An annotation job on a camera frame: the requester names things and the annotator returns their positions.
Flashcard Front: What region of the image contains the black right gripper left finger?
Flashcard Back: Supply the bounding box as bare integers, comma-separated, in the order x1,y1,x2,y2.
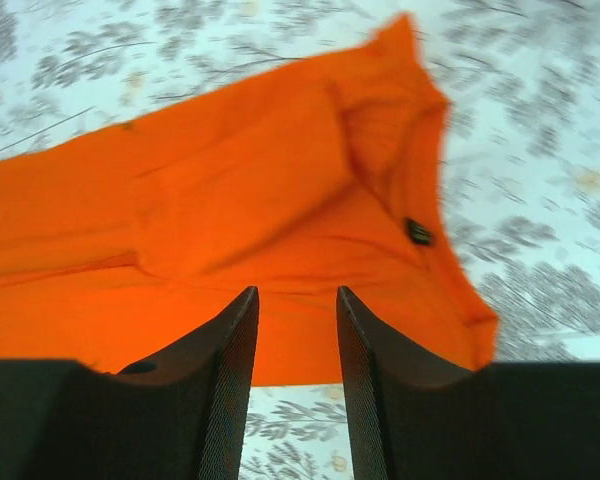
0,287,259,479

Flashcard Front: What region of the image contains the floral patterned table mat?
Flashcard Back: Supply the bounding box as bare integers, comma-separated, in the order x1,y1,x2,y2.
0,1,600,479

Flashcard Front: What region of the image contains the orange t-shirt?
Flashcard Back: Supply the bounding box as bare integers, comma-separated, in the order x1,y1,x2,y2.
0,14,498,386

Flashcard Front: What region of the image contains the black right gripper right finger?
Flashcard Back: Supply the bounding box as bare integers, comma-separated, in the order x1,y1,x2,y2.
337,287,600,480

